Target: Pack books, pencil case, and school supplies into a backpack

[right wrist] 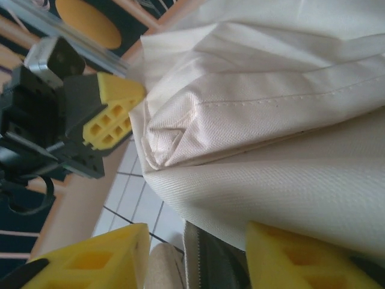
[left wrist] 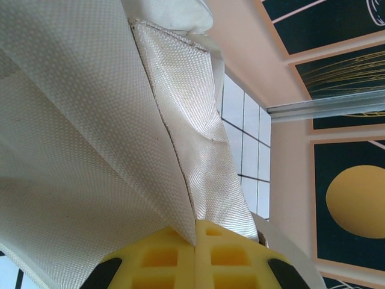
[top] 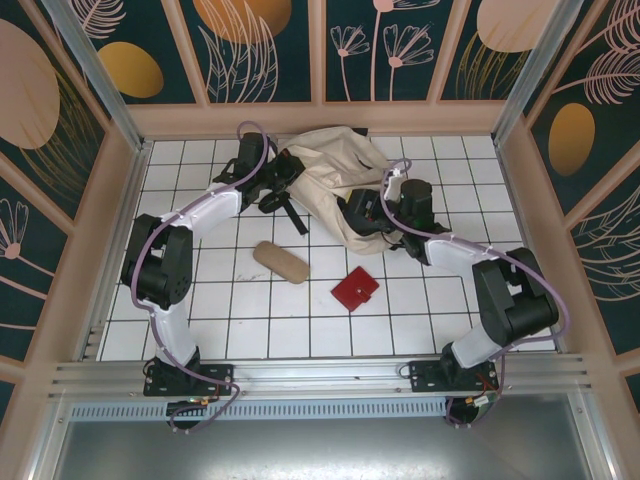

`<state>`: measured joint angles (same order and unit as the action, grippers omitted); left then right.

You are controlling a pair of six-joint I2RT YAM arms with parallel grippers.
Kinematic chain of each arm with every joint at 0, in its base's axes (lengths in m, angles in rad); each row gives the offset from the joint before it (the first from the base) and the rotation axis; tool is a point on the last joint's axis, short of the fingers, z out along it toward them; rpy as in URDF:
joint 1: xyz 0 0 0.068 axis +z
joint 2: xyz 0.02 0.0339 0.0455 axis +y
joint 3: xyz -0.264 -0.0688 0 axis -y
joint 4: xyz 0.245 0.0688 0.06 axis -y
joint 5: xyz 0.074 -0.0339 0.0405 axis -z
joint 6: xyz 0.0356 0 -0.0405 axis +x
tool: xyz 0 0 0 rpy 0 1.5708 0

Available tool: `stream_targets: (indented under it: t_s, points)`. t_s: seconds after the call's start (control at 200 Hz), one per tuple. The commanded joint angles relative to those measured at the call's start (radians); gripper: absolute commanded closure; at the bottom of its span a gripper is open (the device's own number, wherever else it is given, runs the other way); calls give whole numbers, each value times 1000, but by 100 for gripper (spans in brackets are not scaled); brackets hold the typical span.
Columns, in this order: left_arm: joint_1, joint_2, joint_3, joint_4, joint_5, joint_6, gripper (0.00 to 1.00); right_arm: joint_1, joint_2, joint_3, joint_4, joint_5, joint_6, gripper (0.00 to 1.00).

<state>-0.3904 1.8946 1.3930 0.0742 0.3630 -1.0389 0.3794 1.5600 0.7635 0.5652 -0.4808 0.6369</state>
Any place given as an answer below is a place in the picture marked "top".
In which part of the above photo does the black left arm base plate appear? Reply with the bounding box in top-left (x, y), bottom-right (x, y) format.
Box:
top-left (143, 363), bottom-right (235, 397)

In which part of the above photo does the tan pencil case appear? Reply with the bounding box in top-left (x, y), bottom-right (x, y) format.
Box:
top-left (252, 239), bottom-right (312, 287)

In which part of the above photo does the green circuit board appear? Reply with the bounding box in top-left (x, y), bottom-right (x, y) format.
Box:
top-left (468, 392), bottom-right (502, 412)

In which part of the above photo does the aluminium corner post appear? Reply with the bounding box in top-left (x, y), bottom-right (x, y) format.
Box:
top-left (491, 0), bottom-right (577, 147)
top-left (42, 0), bottom-right (154, 151)

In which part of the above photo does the grey metal sheet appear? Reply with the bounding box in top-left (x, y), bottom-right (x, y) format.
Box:
top-left (29, 392), bottom-right (616, 480)

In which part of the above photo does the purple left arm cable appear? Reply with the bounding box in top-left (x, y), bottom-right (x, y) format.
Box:
top-left (130, 120), bottom-right (275, 434)

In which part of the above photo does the cream canvas backpack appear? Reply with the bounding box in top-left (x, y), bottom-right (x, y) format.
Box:
top-left (257, 124), bottom-right (407, 257)

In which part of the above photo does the aluminium mounting rail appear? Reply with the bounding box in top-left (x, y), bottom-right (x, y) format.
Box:
top-left (47, 352), bottom-right (592, 402)

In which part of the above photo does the aluminium side rail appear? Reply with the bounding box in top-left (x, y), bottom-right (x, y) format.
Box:
top-left (79, 142), bottom-right (154, 362)
top-left (493, 140), bottom-right (570, 354)

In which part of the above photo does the red snap wallet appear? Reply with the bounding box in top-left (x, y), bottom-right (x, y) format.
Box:
top-left (330, 265), bottom-right (381, 314)

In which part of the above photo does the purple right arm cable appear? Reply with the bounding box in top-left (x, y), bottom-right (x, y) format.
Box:
top-left (382, 158), bottom-right (571, 431)

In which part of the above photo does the grey slotted cable duct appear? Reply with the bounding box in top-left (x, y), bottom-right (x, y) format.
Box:
top-left (69, 402), bottom-right (449, 422)

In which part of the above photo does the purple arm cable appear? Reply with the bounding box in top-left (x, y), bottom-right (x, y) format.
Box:
top-left (130, 120), bottom-right (275, 434)
top-left (382, 158), bottom-right (571, 431)

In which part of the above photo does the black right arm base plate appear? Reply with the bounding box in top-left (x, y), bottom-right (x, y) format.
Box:
top-left (408, 358), bottom-right (501, 394)

